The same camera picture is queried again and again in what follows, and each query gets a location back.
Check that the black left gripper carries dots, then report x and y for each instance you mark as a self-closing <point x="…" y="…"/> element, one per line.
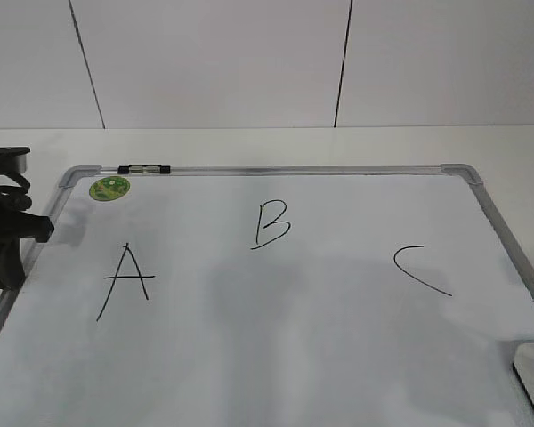
<point x="15" y="224"/>

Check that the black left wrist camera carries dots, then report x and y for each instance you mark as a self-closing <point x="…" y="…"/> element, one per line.
<point x="13" y="159"/>

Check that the black silver hanging clip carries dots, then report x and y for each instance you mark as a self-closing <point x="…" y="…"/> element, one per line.
<point x="144" y="169"/>

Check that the white whiteboard with grey frame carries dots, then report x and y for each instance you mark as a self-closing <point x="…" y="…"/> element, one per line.
<point x="270" y="297"/>

